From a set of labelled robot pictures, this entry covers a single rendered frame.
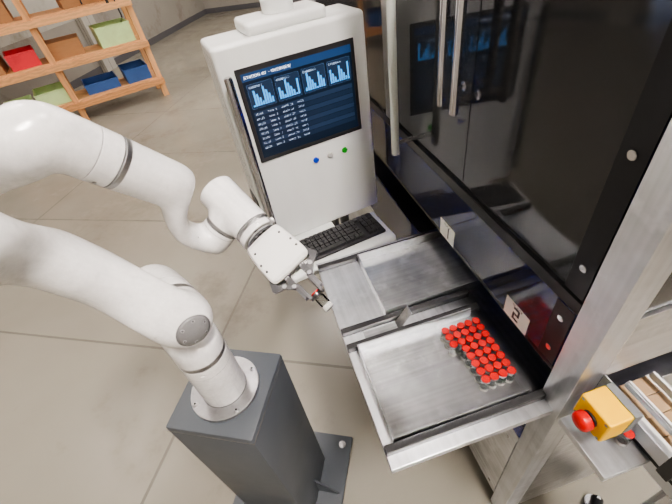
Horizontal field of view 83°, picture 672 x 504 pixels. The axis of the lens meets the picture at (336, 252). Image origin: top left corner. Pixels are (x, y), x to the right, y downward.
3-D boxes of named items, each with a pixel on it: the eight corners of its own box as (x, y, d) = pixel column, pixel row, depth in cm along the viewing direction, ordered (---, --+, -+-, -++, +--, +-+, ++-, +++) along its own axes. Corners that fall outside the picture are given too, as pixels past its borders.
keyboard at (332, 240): (369, 214, 163) (369, 209, 162) (386, 231, 153) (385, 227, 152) (283, 249, 154) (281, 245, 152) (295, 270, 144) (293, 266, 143)
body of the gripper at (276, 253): (280, 224, 86) (314, 258, 83) (246, 255, 85) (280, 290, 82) (272, 212, 79) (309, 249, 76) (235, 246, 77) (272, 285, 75)
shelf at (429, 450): (440, 230, 141) (440, 226, 140) (581, 402, 90) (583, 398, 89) (317, 267, 136) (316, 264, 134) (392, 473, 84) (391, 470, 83)
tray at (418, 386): (469, 315, 110) (470, 307, 108) (526, 396, 91) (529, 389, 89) (358, 351, 106) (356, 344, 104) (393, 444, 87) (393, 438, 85)
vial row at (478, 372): (453, 333, 106) (454, 323, 103) (490, 390, 93) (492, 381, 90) (446, 335, 106) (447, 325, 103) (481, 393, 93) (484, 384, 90)
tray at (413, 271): (447, 234, 136) (448, 227, 134) (488, 284, 117) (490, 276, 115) (358, 261, 132) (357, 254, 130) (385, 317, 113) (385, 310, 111)
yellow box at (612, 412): (601, 398, 81) (613, 381, 76) (629, 430, 75) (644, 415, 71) (570, 409, 80) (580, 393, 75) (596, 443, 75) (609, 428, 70)
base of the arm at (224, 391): (179, 417, 101) (147, 383, 89) (209, 355, 114) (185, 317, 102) (245, 427, 97) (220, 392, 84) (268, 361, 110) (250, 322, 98)
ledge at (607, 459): (609, 402, 89) (612, 398, 88) (659, 458, 80) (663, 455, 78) (557, 422, 88) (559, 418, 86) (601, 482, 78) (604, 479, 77)
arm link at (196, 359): (191, 383, 87) (141, 320, 71) (156, 340, 98) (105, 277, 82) (234, 348, 92) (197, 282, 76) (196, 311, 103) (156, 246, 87)
